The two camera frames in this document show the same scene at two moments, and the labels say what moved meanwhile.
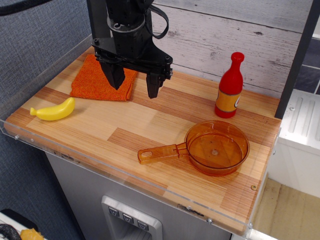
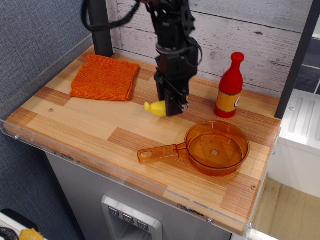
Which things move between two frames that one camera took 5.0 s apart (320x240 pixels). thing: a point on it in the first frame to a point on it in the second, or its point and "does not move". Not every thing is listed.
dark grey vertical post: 98,20 does not move
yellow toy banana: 60,111 to 157,108
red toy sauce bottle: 230,87 does not move
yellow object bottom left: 31,234 does not move
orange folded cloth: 91,81 does not move
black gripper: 131,43 to 177,55
